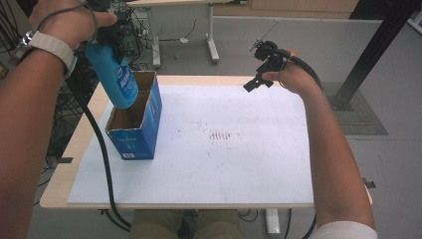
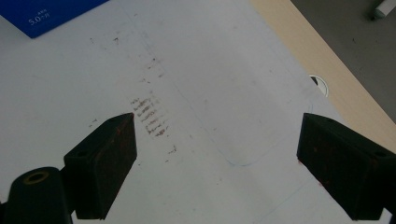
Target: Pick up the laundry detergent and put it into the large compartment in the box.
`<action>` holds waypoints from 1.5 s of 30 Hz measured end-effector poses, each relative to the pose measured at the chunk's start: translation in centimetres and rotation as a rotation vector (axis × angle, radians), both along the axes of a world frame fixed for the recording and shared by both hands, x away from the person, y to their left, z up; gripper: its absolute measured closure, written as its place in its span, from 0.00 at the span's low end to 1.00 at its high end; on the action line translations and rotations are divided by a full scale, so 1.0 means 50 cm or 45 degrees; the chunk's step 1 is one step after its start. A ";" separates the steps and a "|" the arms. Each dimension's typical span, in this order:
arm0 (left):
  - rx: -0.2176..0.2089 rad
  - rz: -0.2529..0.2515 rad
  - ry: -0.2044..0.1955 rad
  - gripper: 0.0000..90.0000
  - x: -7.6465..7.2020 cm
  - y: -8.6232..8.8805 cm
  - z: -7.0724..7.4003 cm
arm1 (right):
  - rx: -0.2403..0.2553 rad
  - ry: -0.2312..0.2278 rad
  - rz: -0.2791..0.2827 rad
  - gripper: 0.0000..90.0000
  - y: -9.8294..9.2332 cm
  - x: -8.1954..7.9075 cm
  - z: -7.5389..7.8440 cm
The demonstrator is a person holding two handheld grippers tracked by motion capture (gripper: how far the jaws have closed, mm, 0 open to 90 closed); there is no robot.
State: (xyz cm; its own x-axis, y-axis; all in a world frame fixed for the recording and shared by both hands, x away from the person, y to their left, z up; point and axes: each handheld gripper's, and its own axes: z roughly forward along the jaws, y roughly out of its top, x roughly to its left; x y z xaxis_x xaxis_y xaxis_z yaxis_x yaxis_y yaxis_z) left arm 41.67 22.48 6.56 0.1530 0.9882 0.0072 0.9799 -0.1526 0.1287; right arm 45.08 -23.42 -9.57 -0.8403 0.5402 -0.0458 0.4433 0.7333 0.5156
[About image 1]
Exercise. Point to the dark floor mat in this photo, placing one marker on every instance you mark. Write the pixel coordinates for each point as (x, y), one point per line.
(365, 116)

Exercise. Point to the white-legged desk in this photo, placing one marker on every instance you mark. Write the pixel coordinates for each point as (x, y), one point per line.
(212, 40)

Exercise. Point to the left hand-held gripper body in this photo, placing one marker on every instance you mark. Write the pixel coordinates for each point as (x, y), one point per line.
(111, 35)

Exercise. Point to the wristwatch with beige band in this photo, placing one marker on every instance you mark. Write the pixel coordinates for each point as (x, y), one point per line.
(53, 46)

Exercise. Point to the person's left hand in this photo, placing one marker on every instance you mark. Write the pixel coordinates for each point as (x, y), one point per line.
(63, 20)

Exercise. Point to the black floor equipment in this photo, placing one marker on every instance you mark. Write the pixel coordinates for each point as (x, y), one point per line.
(127, 33)

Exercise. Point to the white table leg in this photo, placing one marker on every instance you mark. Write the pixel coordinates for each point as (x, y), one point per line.
(272, 222)

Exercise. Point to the white shirt sleeve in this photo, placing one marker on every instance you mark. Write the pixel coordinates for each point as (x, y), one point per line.
(345, 230)

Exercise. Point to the black tape piece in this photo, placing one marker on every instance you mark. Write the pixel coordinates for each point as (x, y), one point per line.
(369, 183)
(65, 160)

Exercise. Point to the person's right hand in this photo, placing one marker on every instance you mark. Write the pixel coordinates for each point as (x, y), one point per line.
(293, 78)

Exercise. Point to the blue cardboard box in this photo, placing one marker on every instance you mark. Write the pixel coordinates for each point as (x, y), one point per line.
(139, 142)

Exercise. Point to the person's olive trousers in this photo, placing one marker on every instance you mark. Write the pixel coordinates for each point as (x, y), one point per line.
(152, 225)

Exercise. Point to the white table mat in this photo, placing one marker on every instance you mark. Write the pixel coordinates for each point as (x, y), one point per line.
(232, 166)

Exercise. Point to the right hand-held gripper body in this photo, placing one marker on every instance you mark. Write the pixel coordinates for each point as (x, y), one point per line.
(268, 49)

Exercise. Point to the blue bottle with white cap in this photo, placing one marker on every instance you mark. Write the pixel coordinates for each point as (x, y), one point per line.
(116, 83)

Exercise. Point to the black metal stand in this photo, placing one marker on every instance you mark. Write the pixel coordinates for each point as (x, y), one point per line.
(375, 49)

